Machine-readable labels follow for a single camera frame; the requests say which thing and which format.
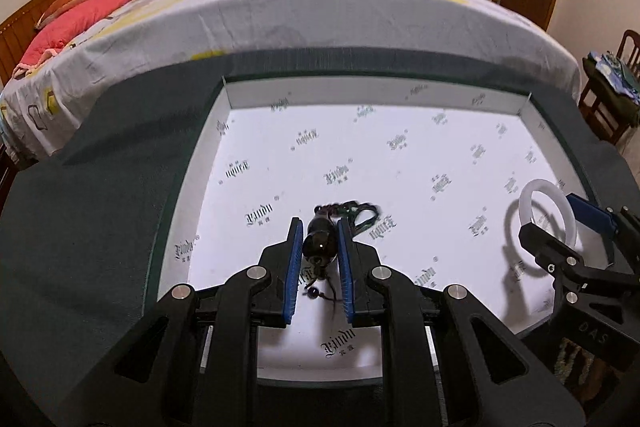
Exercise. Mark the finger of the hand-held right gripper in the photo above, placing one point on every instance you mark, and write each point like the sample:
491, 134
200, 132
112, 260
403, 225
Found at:
542, 247
592, 212

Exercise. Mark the bed with patterned sheet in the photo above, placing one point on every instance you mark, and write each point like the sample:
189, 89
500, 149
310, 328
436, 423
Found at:
300, 17

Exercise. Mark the clothes pile on chair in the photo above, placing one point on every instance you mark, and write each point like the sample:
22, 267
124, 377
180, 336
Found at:
615, 82

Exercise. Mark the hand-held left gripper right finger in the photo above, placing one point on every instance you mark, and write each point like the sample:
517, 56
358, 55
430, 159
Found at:
345, 257

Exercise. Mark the wooden chair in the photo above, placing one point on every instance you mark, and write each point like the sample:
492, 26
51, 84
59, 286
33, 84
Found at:
627, 52

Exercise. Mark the orange patterned pillow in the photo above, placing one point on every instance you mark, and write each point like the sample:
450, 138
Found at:
70, 2

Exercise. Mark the dark grey table cloth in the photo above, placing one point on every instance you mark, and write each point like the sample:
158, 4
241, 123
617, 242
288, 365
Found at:
75, 232

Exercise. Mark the pink pillow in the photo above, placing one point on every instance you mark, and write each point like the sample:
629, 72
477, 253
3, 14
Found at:
85, 14

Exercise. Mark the wooden headboard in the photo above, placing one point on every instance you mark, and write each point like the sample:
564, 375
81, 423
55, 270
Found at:
25, 27

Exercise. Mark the white jade bangle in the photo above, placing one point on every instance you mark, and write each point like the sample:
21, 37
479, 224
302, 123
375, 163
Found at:
525, 202

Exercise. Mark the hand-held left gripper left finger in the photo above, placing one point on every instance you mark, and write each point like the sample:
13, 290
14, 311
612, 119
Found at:
294, 257

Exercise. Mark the green box with white lining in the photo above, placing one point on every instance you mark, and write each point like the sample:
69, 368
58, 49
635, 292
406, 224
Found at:
400, 167

